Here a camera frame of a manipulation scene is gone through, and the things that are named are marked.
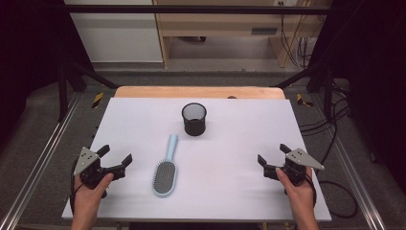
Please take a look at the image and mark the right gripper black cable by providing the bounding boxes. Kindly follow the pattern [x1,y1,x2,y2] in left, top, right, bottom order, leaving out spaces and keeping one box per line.
[304,174,359,220]

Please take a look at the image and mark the black horizontal frame bar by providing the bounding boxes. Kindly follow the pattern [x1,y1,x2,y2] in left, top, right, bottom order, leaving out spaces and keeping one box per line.
[63,4,334,15]

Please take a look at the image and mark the aluminium floor rail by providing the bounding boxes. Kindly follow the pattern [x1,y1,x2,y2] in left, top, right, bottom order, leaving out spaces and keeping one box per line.
[0,92,81,230]
[310,93,388,230]

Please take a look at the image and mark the black floor cables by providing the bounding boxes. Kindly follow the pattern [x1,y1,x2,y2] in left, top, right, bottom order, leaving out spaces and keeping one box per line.
[299,80,352,166]

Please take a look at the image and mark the person's left hand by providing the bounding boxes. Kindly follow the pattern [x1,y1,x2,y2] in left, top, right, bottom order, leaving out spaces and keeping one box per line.
[72,172,114,210]

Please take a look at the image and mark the black diagonal frame strut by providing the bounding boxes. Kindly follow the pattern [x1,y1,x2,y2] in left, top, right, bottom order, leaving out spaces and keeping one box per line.
[273,60,335,123]
[56,59,120,123]

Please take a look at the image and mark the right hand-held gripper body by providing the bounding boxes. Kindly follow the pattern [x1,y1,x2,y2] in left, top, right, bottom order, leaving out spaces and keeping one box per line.
[263,148,326,187]

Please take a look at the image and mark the light blue hairbrush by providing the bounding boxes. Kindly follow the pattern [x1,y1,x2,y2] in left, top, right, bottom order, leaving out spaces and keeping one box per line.
[151,133,179,198]

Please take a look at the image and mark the light wooden desk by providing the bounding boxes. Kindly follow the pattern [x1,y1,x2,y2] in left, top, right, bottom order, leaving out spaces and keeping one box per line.
[152,0,333,69]

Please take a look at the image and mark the hanging desk cables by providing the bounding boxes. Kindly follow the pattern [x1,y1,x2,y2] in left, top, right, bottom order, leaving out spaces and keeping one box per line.
[279,3,315,70]

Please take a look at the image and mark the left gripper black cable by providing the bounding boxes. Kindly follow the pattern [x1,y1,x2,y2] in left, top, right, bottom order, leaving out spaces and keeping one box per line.
[69,158,79,215]

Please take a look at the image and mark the person's right hand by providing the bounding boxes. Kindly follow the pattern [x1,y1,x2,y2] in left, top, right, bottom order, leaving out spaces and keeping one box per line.
[276,168,315,209]

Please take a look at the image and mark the wooden table board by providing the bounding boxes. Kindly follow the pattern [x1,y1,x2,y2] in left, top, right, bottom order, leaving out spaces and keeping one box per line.
[114,85,286,101]

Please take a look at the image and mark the grey desk label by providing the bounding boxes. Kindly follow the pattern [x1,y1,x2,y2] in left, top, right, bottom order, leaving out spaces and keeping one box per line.
[251,27,279,35]

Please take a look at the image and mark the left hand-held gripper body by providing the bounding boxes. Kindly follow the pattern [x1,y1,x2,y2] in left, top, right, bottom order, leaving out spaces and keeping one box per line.
[74,147,126,190]

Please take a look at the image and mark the white cabinet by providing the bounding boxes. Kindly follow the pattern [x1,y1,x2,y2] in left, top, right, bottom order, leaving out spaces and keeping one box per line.
[63,0,164,63]

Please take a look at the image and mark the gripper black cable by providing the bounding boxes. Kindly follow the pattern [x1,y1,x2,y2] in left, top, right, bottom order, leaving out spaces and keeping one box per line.
[69,158,79,215]
[304,174,359,220]

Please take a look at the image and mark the black curtain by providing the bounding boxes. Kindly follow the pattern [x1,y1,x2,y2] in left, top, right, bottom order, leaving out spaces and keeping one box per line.
[308,0,406,186]
[0,0,94,143]

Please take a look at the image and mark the black mesh pen holder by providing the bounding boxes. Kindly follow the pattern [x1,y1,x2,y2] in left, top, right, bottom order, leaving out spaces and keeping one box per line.
[181,102,208,137]

